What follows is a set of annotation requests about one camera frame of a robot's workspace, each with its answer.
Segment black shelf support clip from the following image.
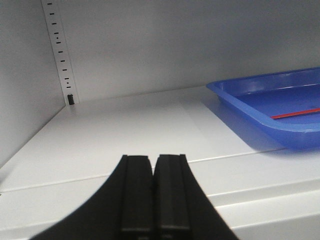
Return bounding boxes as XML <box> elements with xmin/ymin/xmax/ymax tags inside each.
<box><xmin>67</xmin><ymin>94</ymin><xmax>75</xmax><ymax>105</ymax></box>

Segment blue plastic tray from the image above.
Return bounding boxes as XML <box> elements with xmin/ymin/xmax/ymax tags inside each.
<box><xmin>206</xmin><ymin>67</ymin><xmax>320</xmax><ymax>149</ymax></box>

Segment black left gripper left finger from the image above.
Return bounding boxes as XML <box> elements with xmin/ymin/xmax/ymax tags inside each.
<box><xmin>33</xmin><ymin>155</ymin><xmax>154</xmax><ymax>240</ymax></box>

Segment white cabinet shelf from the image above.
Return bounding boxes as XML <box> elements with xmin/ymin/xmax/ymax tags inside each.
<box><xmin>0</xmin><ymin>87</ymin><xmax>320</xmax><ymax>240</ymax></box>

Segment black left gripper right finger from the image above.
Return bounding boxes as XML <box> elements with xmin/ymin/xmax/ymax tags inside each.
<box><xmin>153</xmin><ymin>154</ymin><xmax>238</xmax><ymax>240</ymax></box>

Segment slotted cabinet shelf rail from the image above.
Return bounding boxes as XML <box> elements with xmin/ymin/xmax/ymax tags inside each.
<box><xmin>41</xmin><ymin>0</ymin><xmax>79</xmax><ymax>105</ymax></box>

